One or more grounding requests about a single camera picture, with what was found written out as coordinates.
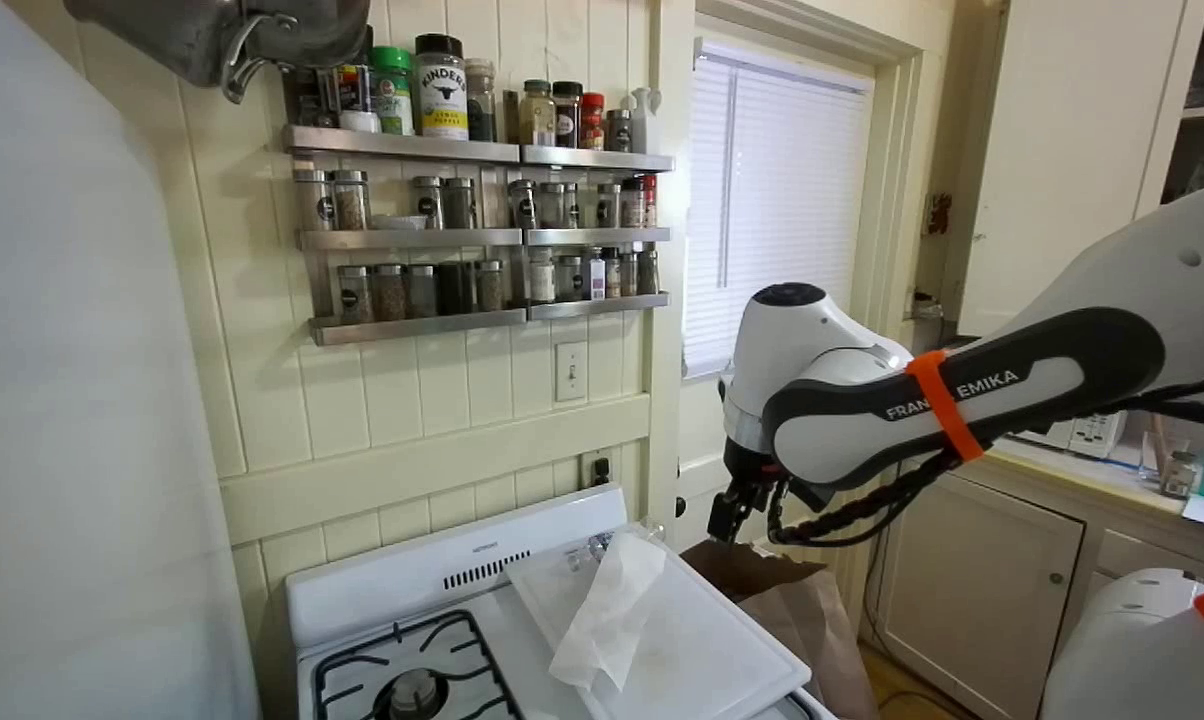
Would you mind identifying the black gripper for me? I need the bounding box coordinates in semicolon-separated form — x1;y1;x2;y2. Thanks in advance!
707;445;776;543

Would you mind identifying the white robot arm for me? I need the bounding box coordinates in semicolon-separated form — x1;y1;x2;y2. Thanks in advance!
707;189;1204;720

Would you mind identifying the brown paper bag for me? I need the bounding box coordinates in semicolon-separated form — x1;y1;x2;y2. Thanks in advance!
684;539;878;720

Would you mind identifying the white chopping board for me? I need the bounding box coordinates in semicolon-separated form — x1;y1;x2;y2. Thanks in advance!
508;527;809;720

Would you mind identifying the cream lower cabinet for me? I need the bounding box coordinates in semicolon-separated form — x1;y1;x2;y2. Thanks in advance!
866;451;1204;720

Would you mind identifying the white window blind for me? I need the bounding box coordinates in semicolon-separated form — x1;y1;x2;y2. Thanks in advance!
678;43;871;379

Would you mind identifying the white gas stove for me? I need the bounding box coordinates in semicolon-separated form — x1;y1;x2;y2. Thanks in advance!
289;483;834;720

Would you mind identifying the black stove burner grate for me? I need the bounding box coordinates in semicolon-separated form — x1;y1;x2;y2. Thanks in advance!
302;609;523;720

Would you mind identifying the metal spice rack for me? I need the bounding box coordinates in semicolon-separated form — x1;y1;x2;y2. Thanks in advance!
283;123;672;349

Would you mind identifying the large white-label spice jar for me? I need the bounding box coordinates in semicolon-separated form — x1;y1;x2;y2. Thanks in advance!
415;34;467;139

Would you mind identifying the green lid spice jar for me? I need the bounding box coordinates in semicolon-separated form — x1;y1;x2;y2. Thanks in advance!
366;43;412;136

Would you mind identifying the hanging steel pot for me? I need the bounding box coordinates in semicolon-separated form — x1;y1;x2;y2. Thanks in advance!
65;0;372;103

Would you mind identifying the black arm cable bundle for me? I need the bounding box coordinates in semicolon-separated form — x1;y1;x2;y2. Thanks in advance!
756;374;1204;554

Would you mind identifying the wall power outlet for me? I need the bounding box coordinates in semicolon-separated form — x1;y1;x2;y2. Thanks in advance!
578;451;617;489

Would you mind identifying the white wall switch plate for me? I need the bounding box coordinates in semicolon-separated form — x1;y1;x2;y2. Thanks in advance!
557;343;588;399

